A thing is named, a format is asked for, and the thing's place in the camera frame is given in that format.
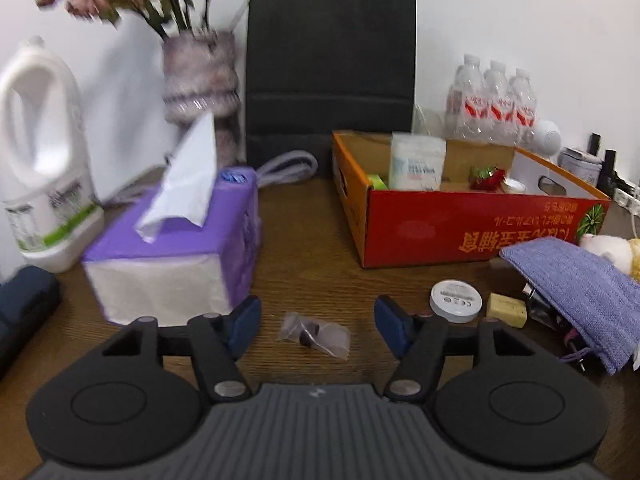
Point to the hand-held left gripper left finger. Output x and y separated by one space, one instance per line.
245 322

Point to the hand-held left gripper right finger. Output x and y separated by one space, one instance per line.
392 325

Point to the small clear plastic bag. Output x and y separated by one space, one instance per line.
312 334

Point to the orange cardboard box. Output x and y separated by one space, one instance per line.
425 230

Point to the white round tin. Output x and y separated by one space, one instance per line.
456 300

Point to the purple tissue box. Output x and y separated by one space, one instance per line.
190 245

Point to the yellow eraser block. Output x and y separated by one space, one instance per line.
506 310

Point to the black small gadget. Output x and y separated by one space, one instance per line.
542 307

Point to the white tissue sheet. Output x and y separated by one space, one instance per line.
190 175

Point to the white tissue packet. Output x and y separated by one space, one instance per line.
417 160

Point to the red shiny ornament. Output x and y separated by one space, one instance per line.
487 178

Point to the purple fabric pouch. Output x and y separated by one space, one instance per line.
580 290

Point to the clear plastic cup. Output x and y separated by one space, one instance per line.
429 122

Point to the dark blue case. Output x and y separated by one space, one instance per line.
25 310

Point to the cream plush toy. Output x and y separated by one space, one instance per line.
607 250

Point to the white detergent jug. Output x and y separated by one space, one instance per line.
50 190

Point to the clear water bottle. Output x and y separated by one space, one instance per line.
497 105
465 100
524 110

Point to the white round device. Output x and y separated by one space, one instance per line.
546 139

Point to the small printed tin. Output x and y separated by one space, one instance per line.
580 166

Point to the furry mauve vase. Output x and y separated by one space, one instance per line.
200 80

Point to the black cosmetic bottle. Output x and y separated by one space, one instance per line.
609 172

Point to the white power strip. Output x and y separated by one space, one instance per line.
627 199

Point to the slim black tube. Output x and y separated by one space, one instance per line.
595 143

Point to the black paper bag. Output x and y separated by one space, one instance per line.
330 60

